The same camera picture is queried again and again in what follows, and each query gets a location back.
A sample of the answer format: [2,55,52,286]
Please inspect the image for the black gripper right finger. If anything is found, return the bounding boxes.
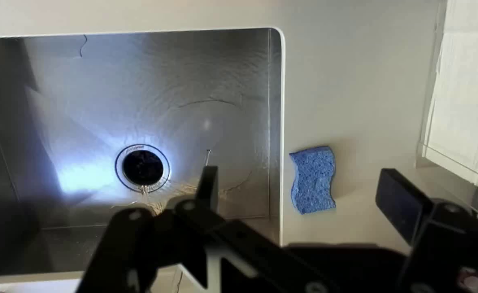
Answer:
[376,168,478,293]

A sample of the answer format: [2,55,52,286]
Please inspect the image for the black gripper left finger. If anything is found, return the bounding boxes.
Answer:
[75,164,334,293]

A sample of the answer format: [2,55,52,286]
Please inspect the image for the round sink drain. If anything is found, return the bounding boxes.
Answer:
[114,142,174,195]

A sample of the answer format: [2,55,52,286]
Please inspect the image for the blue sponge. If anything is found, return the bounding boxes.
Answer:
[288,143,338,216]

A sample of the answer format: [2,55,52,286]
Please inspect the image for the stainless steel sink basin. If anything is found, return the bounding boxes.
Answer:
[0,26,288,278]

